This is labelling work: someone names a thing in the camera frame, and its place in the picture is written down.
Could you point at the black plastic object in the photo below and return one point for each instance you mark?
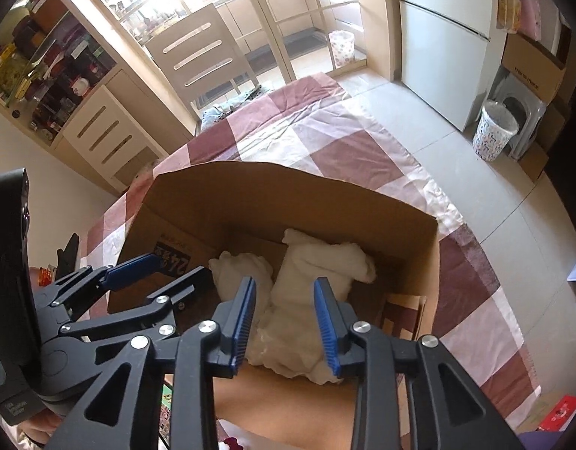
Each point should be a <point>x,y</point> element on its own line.
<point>68,253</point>

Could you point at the red and white checked tablecloth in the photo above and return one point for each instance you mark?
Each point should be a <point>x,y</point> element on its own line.
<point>363,150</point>

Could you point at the white refrigerator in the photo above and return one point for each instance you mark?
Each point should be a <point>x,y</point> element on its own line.
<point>438,56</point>

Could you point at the cream drawer cabinet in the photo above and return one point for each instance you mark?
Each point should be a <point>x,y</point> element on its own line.
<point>142,117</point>

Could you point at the grey floor mat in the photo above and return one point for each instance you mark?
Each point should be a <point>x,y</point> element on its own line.
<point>288,47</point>

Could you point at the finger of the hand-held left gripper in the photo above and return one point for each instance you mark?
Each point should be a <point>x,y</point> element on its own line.
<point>194,281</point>
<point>128,269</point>

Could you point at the small white cloth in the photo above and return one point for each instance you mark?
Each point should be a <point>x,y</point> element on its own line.
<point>236,267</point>

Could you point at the floral seat cushion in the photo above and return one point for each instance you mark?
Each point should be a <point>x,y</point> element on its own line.
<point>217,110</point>

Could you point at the pink hanging bag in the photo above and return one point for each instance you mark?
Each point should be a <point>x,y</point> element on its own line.
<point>529,16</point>

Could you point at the flattened cardboard boxes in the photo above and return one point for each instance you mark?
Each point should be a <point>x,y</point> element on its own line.
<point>534,159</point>

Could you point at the white cat plush toy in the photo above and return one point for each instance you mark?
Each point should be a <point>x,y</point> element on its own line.
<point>229,443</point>

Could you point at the white towel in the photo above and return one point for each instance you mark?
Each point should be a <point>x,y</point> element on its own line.
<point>306,262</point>

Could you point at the white patterned waste basket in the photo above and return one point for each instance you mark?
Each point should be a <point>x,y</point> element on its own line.
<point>492,136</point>
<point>342,49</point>

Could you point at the person's left forearm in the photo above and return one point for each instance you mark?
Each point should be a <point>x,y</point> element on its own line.
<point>30,433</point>

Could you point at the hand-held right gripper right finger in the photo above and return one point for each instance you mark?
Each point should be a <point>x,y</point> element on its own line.
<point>325,328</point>

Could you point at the cream kitchen cabinets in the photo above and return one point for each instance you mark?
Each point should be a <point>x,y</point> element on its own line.
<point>288,4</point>

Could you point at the grey plastic stool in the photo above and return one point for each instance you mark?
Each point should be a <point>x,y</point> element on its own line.
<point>527,112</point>

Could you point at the closed cardboard carton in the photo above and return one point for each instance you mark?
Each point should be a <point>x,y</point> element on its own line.
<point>527,70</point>

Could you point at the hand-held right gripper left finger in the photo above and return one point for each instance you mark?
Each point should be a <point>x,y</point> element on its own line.
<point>243,323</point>

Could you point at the white and red mug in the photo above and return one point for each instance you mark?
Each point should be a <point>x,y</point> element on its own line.
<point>80,86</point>

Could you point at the red printed box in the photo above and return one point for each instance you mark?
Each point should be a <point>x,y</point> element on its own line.
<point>560,412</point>

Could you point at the large cardboard box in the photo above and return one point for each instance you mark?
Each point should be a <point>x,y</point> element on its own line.
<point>316,215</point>

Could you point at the shelf of jars and boxes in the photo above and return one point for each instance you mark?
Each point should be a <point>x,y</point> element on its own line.
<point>58,56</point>

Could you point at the cream slatted chair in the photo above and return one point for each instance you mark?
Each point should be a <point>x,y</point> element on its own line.
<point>189,33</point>

